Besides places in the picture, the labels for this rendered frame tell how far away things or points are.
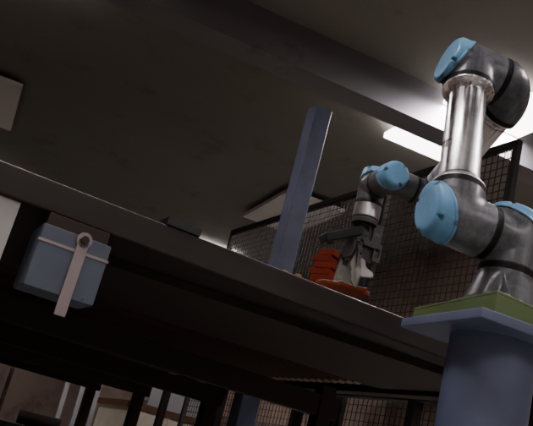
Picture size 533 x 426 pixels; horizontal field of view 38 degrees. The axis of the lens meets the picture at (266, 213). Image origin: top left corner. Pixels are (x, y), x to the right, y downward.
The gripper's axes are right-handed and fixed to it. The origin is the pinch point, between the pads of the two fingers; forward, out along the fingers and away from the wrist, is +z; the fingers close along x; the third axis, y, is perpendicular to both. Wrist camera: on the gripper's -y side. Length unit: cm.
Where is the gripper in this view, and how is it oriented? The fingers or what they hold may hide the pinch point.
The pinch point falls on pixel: (343, 287)
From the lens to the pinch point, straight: 209.6
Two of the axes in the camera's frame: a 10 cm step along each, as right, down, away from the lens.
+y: 9.0, 3.3, 2.9
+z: -2.4, 9.2, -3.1
